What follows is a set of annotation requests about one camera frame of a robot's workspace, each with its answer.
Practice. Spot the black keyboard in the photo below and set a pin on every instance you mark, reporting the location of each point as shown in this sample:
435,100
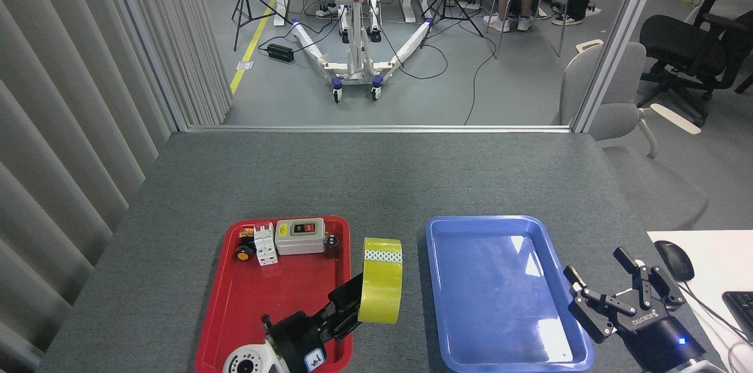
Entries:
742,311

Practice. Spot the white desk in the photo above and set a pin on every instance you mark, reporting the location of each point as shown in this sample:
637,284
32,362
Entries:
717,261

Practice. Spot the red plastic tray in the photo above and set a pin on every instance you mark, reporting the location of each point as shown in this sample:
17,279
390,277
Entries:
265,285

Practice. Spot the yellow tape roll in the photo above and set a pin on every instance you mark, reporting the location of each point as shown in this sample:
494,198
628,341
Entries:
382,290

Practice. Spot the yellow push button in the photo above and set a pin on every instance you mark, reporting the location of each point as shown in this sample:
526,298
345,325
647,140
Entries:
243,253

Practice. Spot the grey office chair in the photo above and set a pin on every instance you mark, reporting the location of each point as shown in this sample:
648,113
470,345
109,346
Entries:
626,79

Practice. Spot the white power strip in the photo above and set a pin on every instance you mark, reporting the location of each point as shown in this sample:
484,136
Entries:
326,10

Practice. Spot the black computer mouse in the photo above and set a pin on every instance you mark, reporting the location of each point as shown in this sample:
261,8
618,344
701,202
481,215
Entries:
673,260

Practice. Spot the silver frame post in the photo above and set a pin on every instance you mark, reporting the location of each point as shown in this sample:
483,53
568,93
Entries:
622,32

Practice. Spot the white circuit breaker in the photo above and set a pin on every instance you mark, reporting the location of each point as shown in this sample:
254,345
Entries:
266,246

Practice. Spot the blue plastic tray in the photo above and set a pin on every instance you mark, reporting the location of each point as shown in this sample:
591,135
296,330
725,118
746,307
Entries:
494,290

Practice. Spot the black office chair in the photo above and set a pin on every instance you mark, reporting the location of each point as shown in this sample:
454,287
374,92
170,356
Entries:
676,43

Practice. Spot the grey push button switch box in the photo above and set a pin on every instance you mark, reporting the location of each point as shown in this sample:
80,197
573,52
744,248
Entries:
299,240

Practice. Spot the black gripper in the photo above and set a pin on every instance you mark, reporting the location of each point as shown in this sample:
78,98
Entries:
297,337
662,340

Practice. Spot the silver frame rail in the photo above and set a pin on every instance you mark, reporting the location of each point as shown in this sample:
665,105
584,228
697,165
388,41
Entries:
376,128

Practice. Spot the black power adapter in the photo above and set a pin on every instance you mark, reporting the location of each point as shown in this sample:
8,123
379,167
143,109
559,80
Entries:
280,53

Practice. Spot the black knob switch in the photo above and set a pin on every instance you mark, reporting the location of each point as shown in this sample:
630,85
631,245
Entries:
332,245

